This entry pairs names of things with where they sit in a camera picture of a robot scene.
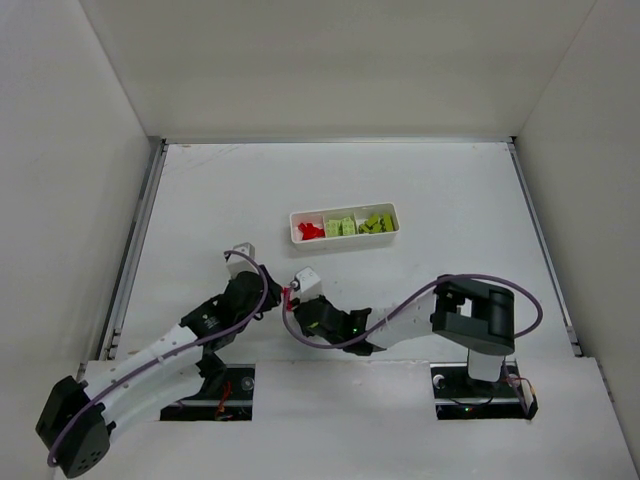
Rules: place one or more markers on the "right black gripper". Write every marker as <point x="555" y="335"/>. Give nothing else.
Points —
<point x="304" y="310"/>

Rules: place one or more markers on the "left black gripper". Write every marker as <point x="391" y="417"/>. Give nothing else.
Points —
<point x="267" y="291"/>

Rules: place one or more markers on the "red lego piece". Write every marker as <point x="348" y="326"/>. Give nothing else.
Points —
<point x="316" y="232"/>
<point x="307" y="230"/>

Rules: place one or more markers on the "pale green lego brick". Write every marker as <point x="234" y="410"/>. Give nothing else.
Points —
<point x="333" y="228"/>

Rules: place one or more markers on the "lime green lego brick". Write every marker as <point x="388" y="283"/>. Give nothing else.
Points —
<point x="371" y="226"/>

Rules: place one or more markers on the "lime green lego stack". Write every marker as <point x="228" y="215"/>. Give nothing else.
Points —
<point x="386" y="223"/>

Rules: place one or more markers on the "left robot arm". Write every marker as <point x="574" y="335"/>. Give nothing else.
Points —
<point x="82" y="419"/>

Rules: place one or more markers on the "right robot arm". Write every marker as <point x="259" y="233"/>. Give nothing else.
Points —
<point x="472" y="314"/>

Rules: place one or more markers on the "red lego cluster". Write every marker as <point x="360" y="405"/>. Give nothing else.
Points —
<point x="287" y="301"/>

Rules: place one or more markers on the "white three-compartment tray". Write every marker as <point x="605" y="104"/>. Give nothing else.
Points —
<point x="359" y="213"/>

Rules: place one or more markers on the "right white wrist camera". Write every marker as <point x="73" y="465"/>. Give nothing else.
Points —
<point x="307" y="284"/>

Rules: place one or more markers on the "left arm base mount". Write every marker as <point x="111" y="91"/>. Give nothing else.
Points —
<point x="228" y="398"/>

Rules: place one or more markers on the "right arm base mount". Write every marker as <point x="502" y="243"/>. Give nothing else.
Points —
<point x="459" y="397"/>

